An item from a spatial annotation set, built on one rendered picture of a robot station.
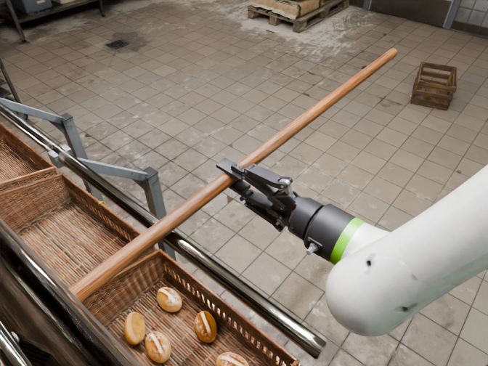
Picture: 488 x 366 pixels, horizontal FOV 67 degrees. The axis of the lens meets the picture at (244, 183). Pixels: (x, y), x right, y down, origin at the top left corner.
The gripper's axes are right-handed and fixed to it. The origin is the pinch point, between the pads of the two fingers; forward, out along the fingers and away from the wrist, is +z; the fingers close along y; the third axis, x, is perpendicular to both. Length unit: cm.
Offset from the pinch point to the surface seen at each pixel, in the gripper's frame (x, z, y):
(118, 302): -23, 29, 54
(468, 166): 212, -29, 120
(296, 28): 335, 203, 115
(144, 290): -14, 29, 59
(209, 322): -9, 3, 55
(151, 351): -26, 10, 56
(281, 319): -17.8, -25.8, 2.2
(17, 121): -19, 58, 2
